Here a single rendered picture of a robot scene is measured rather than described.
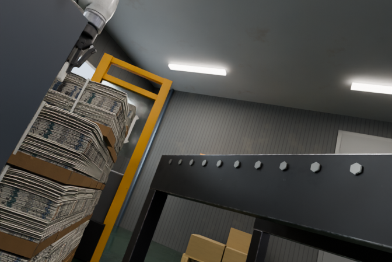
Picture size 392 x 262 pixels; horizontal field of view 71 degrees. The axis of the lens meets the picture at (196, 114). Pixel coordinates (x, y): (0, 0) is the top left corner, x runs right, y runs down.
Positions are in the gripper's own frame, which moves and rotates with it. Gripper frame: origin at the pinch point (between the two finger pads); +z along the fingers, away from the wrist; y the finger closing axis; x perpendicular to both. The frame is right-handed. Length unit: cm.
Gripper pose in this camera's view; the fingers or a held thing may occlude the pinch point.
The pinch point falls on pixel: (63, 72)
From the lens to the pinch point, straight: 113.4
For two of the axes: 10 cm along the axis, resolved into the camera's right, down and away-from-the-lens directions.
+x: 2.3, -2.7, -9.4
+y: -9.2, -3.8, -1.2
